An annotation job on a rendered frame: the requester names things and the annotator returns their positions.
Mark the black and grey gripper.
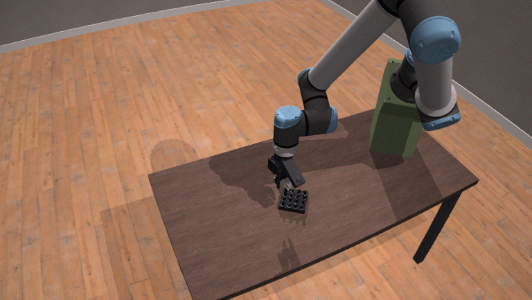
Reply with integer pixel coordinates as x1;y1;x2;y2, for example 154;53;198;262
268;153;293;195

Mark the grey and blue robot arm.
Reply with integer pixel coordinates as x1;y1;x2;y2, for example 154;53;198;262
273;0;461;157

